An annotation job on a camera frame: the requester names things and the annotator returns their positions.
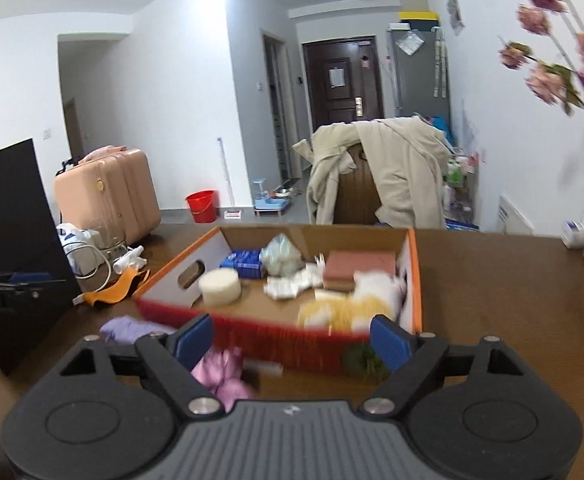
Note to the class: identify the grey refrigerator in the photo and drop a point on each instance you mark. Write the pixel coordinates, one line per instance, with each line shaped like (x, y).
(419, 64)

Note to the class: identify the beige coat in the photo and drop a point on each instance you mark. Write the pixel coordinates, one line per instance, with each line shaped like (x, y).
(407, 158)

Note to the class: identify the white charger with cables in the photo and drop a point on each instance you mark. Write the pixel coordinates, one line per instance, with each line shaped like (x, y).
(99, 255)

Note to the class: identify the orange cardboard box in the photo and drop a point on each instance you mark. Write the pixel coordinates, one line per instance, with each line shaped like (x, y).
(300, 296)

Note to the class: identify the white yellow plush toy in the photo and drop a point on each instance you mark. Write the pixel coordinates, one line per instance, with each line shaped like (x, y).
(375, 293)

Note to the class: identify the dried pink roses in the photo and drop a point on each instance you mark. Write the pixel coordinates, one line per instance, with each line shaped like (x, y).
(558, 82)

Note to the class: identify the brown wooden chair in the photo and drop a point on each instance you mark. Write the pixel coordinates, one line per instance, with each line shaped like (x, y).
(358, 199)

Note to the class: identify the lilac towel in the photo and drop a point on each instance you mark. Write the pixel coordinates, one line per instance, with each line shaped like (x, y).
(126, 330)

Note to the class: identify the yellow box on fridge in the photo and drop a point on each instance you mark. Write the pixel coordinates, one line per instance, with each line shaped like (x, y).
(408, 16)

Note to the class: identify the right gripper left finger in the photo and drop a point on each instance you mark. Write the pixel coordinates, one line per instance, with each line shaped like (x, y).
(169, 360)

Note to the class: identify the iridescent plastic bag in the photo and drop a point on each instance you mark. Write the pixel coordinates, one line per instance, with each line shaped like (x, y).
(281, 258)

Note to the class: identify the white round sponge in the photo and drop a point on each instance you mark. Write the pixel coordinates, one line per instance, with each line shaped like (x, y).
(220, 287)

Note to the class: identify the small blue stool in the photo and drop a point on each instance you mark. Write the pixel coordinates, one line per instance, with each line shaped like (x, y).
(266, 203)

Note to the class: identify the white tissue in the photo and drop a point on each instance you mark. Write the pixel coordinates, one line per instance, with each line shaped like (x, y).
(310, 277)

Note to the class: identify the white small device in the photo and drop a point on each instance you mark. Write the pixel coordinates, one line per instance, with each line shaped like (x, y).
(573, 235)

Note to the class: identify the white calendar board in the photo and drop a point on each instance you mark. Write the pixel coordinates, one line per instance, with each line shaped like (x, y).
(510, 221)

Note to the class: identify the mop with white handle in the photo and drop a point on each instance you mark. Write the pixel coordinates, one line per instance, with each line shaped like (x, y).
(232, 212)

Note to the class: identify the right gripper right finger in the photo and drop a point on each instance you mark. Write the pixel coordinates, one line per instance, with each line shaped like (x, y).
(415, 364)

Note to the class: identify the purple satin scrunchie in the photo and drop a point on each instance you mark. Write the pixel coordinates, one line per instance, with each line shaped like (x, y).
(220, 371)

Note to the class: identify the blue tissue pack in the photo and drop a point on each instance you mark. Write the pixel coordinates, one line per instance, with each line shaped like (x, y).
(246, 263)

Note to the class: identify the red bucket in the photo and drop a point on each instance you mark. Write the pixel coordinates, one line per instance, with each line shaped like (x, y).
(203, 206)

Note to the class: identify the dark entrance door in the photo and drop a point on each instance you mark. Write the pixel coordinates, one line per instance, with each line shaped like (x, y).
(343, 80)

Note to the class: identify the pink suitcase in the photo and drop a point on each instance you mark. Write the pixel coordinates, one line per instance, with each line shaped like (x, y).
(110, 187)

